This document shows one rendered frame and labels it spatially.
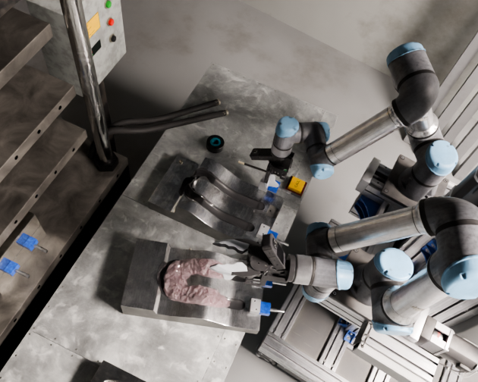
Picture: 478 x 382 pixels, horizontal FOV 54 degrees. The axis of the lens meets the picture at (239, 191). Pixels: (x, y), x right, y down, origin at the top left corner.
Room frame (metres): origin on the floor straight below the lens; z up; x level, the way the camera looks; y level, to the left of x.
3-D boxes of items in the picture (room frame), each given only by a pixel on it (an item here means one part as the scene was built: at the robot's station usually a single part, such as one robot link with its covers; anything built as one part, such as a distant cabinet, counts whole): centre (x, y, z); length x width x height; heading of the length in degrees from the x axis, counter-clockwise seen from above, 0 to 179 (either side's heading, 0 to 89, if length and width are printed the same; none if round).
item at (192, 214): (0.93, 0.08, 0.87); 0.50 x 0.26 x 0.14; 78
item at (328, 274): (0.49, -0.28, 1.43); 0.11 x 0.08 x 0.09; 97
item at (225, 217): (0.91, 0.06, 0.92); 0.35 x 0.16 x 0.09; 78
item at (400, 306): (0.52, -0.54, 1.41); 0.15 x 0.12 x 0.55; 7
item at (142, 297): (0.56, 0.07, 0.86); 0.50 x 0.26 x 0.11; 95
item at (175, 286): (0.57, 0.06, 0.90); 0.26 x 0.18 x 0.08; 95
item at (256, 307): (0.54, -0.21, 0.86); 0.13 x 0.05 x 0.05; 95
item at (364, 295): (0.65, -0.52, 1.09); 0.15 x 0.15 x 0.10
